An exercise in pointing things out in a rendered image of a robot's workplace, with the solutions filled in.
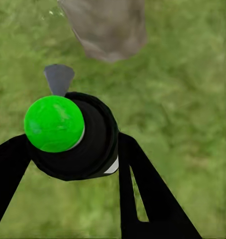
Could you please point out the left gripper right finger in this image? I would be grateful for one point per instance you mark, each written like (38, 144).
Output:
(167, 220)

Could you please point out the pesticide atomizer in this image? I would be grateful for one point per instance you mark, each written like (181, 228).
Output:
(71, 136)

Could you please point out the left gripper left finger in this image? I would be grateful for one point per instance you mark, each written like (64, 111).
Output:
(14, 160)

